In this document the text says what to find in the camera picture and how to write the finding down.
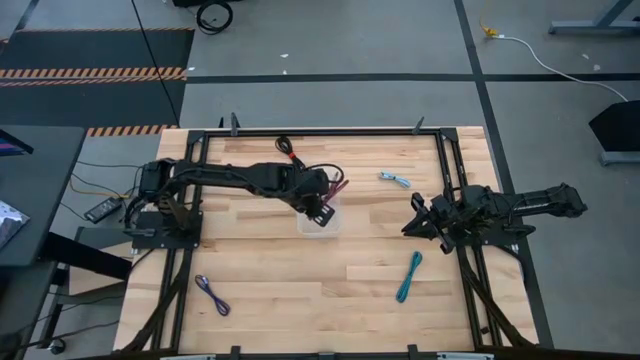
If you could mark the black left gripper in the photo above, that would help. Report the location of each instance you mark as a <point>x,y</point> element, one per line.
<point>312,185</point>

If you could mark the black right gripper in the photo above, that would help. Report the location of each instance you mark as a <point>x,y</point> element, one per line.
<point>445,215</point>

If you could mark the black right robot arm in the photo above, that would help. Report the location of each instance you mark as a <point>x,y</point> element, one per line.
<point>540,200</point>

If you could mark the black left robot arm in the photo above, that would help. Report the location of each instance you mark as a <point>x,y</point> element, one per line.
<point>235,176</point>

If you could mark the clear plastic container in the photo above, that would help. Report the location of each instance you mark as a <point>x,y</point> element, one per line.
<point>336,220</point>

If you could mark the black power adapter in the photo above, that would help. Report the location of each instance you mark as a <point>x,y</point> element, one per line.
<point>103,210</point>

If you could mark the black box on grey foot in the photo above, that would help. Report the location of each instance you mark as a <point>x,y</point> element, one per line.
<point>617,127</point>

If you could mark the black low bench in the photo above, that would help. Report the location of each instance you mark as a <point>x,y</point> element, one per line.
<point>85,255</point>

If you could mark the grey metal table leg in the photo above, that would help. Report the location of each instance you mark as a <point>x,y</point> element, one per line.
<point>595,26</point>

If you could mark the black mat with hazard stripes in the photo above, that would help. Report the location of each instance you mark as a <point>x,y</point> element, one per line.
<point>100,50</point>

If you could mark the dark grey desk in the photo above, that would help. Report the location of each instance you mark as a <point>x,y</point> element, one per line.
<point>40,200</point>

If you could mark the printed paper sheet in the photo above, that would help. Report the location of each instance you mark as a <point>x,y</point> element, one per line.
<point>10,222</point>

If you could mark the dark monitor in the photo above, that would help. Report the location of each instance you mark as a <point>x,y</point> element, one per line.
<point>12,145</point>

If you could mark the black aluminium table frame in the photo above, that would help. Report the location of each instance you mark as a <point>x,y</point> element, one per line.
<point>325,132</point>

